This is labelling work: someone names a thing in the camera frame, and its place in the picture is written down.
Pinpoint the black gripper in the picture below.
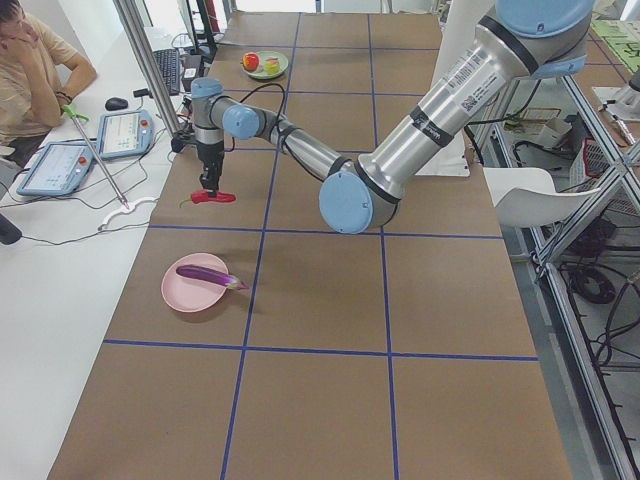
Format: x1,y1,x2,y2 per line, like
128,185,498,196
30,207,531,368
196,141,225,196

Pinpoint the red chili pepper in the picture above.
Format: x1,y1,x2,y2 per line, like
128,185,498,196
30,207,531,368
178,189,236,208

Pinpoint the purple eggplant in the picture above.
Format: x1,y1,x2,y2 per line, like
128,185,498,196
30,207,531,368
176,264,248,290

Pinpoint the red orange peach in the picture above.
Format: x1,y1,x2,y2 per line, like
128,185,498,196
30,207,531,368
241,52,260,72

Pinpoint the yellow red peach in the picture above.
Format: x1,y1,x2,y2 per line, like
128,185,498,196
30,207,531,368
263,57,281,76

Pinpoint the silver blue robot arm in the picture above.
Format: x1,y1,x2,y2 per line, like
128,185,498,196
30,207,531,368
191,1,594,234

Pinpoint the far teach pendant tablet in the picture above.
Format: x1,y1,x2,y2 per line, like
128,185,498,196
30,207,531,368
96,109,154,160

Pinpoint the teach pendant tablet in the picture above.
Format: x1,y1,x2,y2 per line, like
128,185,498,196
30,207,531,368
96,109,154,160
17,142,93,197

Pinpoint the green plate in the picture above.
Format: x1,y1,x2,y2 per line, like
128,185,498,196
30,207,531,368
241,50,289,80

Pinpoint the pink plate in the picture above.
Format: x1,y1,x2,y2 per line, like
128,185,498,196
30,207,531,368
160,253,229,313

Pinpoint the black computer mouse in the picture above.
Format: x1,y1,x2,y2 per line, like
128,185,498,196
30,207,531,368
104,97,129,111

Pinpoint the black keyboard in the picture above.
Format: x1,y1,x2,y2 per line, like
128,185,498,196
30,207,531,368
152,48,181,96

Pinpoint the near teach pendant tablet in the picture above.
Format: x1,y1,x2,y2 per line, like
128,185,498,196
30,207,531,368
17,142,93,197

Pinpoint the reacher grabber stick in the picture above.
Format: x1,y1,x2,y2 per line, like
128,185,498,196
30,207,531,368
62,104,158,232

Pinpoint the seated person beige shirt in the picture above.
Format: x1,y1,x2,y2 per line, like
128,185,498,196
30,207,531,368
1,1,97,169

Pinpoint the white chair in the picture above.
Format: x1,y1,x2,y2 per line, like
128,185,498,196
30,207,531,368
483,167,601,228

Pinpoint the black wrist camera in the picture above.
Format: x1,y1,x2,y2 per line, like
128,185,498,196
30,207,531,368
170,133,197,153

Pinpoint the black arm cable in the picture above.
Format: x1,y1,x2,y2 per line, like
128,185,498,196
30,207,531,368
227,83,361,181

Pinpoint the aluminium frame post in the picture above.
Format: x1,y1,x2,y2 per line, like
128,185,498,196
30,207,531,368
113,0,180,138

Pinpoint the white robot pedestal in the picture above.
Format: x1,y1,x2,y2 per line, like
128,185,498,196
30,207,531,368
416,0,485,177

